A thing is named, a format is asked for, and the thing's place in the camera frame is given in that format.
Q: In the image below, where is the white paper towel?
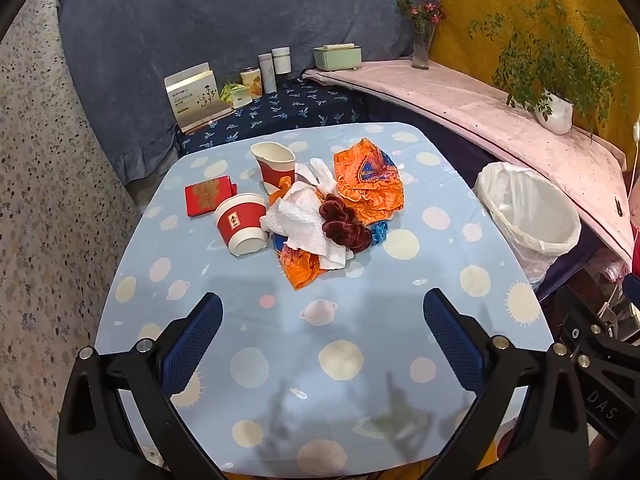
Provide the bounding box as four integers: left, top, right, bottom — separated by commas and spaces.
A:
259, 180, 353, 271

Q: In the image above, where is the bin with white plastic liner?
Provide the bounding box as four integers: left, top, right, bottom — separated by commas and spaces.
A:
472, 161, 582, 286

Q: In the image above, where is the light blue planet-print tablecloth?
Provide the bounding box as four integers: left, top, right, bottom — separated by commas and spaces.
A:
95, 122, 553, 476

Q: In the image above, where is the small orange plastic bag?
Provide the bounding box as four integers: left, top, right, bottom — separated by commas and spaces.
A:
277, 242, 326, 291

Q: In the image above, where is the dark red velvet scrunchie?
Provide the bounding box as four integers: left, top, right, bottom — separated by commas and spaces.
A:
319, 192, 372, 253

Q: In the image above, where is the crushed red white paper cup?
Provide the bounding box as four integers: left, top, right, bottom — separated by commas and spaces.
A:
250, 141, 297, 196

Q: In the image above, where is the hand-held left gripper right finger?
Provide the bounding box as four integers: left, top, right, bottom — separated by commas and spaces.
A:
422, 287, 591, 480

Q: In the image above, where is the green snack packet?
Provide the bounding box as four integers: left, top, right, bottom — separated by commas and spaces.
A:
220, 81, 251, 109

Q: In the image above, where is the red gold-print box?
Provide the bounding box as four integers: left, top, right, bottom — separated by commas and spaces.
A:
184, 175, 238, 218

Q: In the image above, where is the red paper cup white rim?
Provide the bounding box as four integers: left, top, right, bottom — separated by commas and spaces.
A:
214, 193, 268, 257

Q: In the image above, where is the glass vase with pink flowers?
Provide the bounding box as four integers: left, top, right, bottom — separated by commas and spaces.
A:
396, 0, 446, 71

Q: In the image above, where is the green plant in white pot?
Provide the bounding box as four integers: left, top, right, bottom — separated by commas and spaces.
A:
467, 0, 628, 136

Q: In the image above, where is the white cable with switch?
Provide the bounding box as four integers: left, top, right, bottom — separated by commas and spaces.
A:
629, 119, 640, 188

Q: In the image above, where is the pale green tissue box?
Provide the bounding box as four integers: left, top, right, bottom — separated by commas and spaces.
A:
313, 42, 362, 72

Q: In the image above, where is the pink dotted cloth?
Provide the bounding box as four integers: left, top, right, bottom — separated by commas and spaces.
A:
302, 57, 636, 266

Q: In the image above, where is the large orange printed plastic bag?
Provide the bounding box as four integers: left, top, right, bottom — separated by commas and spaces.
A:
332, 137, 405, 226

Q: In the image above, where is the white card box with flowers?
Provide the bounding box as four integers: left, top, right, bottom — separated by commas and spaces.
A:
164, 62, 235, 134

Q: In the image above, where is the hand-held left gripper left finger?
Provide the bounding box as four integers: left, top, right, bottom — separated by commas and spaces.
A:
57, 292, 226, 480

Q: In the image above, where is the wide white green canister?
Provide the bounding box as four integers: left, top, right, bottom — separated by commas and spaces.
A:
271, 46, 292, 77

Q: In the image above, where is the blue-grey curtain cloth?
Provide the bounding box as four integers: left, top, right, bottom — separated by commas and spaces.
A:
55, 0, 441, 186

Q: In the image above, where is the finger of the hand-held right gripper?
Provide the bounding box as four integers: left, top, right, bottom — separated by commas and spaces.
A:
552, 285, 640, 443

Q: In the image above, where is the cream tin with orange print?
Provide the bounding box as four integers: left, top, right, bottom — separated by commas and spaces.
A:
240, 66, 263, 99

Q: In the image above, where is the dark purple cloth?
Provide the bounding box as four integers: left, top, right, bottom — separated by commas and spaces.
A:
365, 95, 601, 301

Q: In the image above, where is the navy leaf-print cloth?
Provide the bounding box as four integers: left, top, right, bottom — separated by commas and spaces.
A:
175, 77, 371, 156

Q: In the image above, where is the tall slim white canister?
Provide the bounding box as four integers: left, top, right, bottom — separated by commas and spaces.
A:
258, 54, 277, 95

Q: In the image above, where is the blue scrunchie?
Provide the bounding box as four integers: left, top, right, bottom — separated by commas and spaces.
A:
367, 219, 392, 246

